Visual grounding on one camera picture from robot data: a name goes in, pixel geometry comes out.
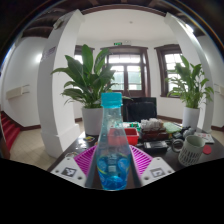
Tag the flat round red coaster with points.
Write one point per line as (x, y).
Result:
(207, 149)

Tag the glowing wall lamp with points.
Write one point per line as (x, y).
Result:
(38, 58)

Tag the grey patterned ceramic mug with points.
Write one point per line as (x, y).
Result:
(191, 151)

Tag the clear blue drink bottle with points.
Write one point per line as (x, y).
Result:
(113, 150)

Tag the green box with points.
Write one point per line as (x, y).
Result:
(133, 125)

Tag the light green pad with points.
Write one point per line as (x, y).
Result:
(171, 127)

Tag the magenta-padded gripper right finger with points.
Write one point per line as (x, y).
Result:
(156, 170)

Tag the white wall radiator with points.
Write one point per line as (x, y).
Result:
(16, 91)

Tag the grey ball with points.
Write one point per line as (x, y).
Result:
(185, 133)
(192, 130)

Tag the dark wooden double door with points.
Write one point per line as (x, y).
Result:
(131, 76)

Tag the green exit sign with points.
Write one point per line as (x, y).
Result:
(117, 43)

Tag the green plant in white pot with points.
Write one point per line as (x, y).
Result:
(190, 116)
(91, 121)

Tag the red carpeted staircase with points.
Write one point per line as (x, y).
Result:
(9, 130)

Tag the brown tray with small jars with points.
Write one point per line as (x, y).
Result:
(153, 133)

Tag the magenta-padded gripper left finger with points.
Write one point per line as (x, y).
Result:
(75, 168)

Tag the red plastic box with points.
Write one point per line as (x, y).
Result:
(133, 136)

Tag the black chair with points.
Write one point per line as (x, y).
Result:
(141, 111)

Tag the flat black device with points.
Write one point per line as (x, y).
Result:
(155, 146)

